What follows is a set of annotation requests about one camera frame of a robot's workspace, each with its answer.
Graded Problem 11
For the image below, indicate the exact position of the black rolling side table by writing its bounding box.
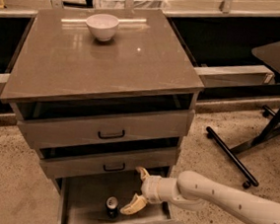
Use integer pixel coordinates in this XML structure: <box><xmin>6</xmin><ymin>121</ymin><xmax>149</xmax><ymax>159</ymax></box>
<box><xmin>206</xmin><ymin>41</ymin><xmax>280</xmax><ymax>188</ymax></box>

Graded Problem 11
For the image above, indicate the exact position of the open bottom grey drawer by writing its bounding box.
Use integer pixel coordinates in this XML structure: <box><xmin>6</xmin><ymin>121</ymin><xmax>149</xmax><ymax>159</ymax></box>
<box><xmin>58</xmin><ymin>170</ymin><xmax>183</xmax><ymax>224</ymax></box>

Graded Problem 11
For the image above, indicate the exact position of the dark pepsi can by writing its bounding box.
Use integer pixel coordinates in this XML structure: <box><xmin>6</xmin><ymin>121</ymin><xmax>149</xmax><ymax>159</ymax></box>
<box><xmin>105</xmin><ymin>196</ymin><xmax>119</xmax><ymax>218</ymax></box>

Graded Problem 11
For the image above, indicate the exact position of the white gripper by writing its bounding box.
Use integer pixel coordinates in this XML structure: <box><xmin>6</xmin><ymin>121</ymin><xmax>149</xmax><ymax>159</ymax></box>
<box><xmin>119</xmin><ymin>166</ymin><xmax>162</xmax><ymax>215</ymax></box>

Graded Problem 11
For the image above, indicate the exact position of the black drawer handle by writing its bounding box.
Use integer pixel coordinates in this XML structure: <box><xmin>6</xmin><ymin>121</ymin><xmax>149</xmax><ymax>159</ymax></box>
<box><xmin>103</xmin><ymin>163</ymin><xmax>126</xmax><ymax>173</ymax></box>
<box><xmin>98</xmin><ymin>129</ymin><xmax>125</xmax><ymax>140</ymax></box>

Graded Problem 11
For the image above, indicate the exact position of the white ceramic bowl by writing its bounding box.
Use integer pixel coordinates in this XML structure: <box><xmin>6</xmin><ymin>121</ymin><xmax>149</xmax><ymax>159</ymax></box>
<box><xmin>86</xmin><ymin>13</ymin><xmax>119</xmax><ymax>41</ymax></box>

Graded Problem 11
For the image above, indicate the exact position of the black middle drawer handle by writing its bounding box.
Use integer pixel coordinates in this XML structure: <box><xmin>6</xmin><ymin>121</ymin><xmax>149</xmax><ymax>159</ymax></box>
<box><xmin>103</xmin><ymin>163</ymin><xmax>126</xmax><ymax>173</ymax></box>

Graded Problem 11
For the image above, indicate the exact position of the middle grey drawer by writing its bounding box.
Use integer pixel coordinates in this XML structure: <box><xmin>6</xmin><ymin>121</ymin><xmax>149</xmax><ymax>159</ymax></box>
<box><xmin>39</xmin><ymin>147</ymin><xmax>178</xmax><ymax>179</ymax></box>

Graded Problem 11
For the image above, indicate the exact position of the wire mesh basket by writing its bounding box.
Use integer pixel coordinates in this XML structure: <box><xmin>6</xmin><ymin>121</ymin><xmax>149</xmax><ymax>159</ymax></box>
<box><xmin>93</xmin><ymin>0</ymin><xmax>170</xmax><ymax>10</ymax></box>

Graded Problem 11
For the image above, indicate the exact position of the grey drawer cabinet with countertop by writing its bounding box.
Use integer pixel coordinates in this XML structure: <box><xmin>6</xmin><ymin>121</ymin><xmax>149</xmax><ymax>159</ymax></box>
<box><xmin>0</xmin><ymin>0</ymin><xmax>212</xmax><ymax>224</ymax></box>

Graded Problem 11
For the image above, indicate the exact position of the black top drawer handle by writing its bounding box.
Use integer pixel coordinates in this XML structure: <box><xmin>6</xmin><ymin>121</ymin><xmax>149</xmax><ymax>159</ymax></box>
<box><xmin>98</xmin><ymin>129</ymin><xmax>125</xmax><ymax>140</ymax></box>

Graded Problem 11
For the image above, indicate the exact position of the top grey drawer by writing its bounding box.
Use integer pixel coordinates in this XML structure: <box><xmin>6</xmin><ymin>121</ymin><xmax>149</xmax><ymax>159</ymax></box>
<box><xmin>18</xmin><ymin>110</ymin><xmax>194</xmax><ymax>149</ymax></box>

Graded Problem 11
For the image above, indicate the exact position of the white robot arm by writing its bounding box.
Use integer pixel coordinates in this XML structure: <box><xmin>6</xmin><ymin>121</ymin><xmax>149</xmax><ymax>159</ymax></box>
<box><xmin>119</xmin><ymin>167</ymin><xmax>280</xmax><ymax>224</ymax></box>

